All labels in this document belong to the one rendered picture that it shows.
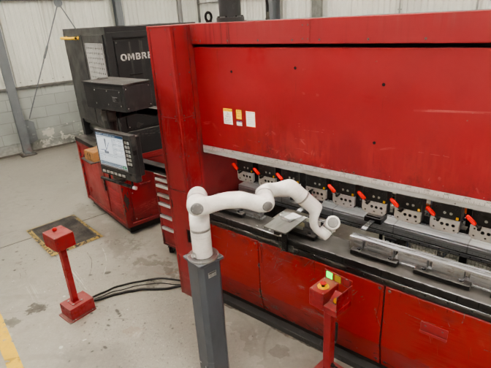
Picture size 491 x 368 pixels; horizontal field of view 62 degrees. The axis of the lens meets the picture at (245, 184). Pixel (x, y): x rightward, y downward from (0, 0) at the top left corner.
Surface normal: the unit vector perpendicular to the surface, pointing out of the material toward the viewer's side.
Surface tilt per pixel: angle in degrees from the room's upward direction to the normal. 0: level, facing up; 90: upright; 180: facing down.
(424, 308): 90
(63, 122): 90
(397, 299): 90
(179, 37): 90
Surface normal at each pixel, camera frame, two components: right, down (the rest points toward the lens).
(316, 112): -0.62, 0.33
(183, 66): 0.78, 0.20
